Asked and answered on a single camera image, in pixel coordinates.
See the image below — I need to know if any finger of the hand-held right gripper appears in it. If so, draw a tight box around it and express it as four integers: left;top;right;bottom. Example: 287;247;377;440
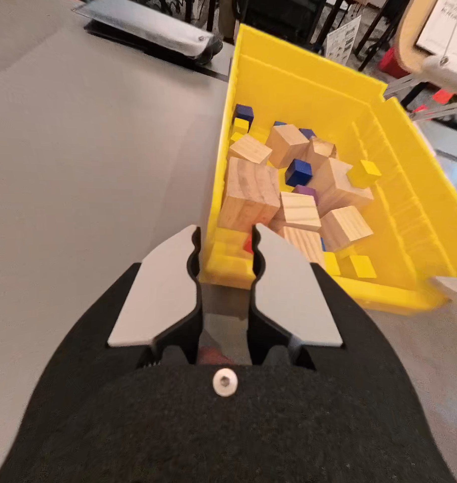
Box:
429;275;457;303

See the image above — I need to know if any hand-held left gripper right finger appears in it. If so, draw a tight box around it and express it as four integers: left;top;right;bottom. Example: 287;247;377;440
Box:
247;223;344;366

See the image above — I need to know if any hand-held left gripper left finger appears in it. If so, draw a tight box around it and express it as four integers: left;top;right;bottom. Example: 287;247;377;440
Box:
107;225;204;366

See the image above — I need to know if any pile of mixed wooden cubes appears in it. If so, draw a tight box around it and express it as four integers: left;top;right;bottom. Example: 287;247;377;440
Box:
218;104;382;280

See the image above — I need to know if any yellow plastic box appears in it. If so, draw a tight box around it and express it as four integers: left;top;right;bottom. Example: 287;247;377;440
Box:
198;23;457;315

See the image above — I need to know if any wooden board with instruction poster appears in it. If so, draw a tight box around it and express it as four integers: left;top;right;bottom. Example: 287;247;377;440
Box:
396;0;457;78

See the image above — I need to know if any white printed sheet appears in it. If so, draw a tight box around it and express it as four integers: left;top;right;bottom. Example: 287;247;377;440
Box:
324;15;362;65

